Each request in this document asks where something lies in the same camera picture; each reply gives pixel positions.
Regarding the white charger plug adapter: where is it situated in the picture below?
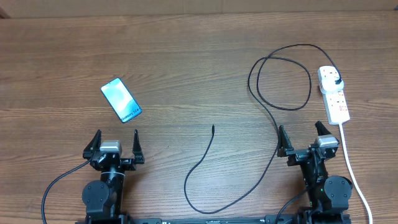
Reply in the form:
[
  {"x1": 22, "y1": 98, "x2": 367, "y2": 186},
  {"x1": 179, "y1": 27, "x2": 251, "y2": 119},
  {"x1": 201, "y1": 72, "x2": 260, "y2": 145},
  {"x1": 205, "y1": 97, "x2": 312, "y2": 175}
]
[{"x1": 320, "y1": 77, "x2": 344, "y2": 94}]

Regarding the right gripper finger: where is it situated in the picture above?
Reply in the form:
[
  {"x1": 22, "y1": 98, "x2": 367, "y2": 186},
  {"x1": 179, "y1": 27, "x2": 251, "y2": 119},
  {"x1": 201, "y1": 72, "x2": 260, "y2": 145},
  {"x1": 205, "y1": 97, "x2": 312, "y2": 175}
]
[
  {"x1": 279, "y1": 125, "x2": 294, "y2": 151},
  {"x1": 315, "y1": 121, "x2": 331, "y2": 136}
]

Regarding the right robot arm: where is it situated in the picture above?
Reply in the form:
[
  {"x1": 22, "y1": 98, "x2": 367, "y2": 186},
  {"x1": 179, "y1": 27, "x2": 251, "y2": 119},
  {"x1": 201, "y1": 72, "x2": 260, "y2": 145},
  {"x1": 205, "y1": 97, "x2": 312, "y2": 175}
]
[{"x1": 275, "y1": 121, "x2": 353, "y2": 223}]

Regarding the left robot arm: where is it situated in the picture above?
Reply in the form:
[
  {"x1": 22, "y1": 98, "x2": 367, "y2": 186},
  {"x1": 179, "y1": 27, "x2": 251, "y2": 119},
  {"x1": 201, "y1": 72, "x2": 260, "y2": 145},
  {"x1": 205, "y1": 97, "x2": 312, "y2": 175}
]
[{"x1": 82, "y1": 130, "x2": 145, "y2": 224}]

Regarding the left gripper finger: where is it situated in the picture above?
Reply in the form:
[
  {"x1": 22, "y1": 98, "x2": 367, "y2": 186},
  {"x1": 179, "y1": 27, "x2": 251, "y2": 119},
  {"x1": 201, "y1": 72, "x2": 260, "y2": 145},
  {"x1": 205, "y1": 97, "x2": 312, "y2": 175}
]
[
  {"x1": 132, "y1": 129, "x2": 144, "y2": 159},
  {"x1": 83, "y1": 129, "x2": 101, "y2": 152}
]

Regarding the white power strip cord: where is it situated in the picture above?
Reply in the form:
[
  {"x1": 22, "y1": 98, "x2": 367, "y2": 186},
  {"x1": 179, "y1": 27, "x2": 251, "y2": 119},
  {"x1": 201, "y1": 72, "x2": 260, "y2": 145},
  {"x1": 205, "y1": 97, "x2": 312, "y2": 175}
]
[{"x1": 338, "y1": 123, "x2": 374, "y2": 224}]

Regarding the Samsung Galaxy smartphone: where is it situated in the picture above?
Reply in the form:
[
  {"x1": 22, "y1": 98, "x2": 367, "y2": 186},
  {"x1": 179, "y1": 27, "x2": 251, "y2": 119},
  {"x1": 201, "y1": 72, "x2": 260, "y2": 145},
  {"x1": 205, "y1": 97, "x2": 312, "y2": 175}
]
[{"x1": 101, "y1": 77, "x2": 142, "y2": 123}]

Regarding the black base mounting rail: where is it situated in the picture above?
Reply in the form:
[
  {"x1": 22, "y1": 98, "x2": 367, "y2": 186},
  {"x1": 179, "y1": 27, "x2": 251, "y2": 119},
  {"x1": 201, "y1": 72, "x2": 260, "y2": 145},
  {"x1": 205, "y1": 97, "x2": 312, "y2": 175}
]
[{"x1": 74, "y1": 213, "x2": 352, "y2": 224}]

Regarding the white power strip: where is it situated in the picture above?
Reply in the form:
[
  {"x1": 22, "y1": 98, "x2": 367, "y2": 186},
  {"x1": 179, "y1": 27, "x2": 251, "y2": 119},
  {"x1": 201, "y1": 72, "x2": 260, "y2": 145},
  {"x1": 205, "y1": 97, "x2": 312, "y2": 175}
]
[{"x1": 317, "y1": 66, "x2": 350, "y2": 125}]

